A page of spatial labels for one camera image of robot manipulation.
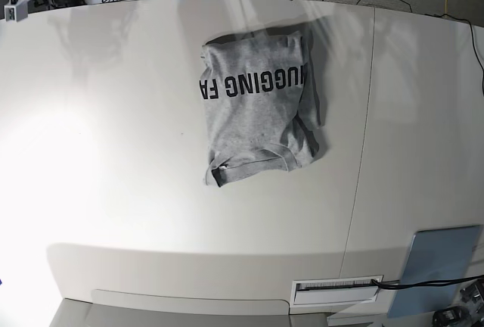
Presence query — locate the white cable grommet plate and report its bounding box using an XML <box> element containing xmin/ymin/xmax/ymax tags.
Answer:
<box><xmin>290</xmin><ymin>276</ymin><xmax>383</xmax><ymax>307</ymax></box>

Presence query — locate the black cable right edge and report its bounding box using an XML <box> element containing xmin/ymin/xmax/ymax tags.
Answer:
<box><xmin>468</xmin><ymin>20</ymin><xmax>484</xmax><ymax>97</ymax></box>

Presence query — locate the black cable on table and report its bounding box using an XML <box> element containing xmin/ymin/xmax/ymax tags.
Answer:
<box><xmin>371</xmin><ymin>276</ymin><xmax>484</xmax><ymax>291</ymax></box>

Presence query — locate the black device bottom right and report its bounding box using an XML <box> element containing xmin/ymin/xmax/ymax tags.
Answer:
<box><xmin>432</xmin><ymin>306</ymin><xmax>471</xmax><ymax>327</ymax></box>

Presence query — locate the blue-grey panel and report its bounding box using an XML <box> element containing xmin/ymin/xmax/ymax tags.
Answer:
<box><xmin>387</xmin><ymin>225</ymin><xmax>482</xmax><ymax>319</ymax></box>

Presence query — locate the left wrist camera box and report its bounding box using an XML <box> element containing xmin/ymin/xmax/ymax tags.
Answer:
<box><xmin>4</xmin><ymin>3</ymin><xmax>29</xmax><ymax>22</ymax></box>

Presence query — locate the grey T-shirt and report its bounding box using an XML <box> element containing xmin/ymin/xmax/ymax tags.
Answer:
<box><xmin>199</xmin><ymin>31</ymin><xmax>321</xmax><ymax>187</ymax></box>

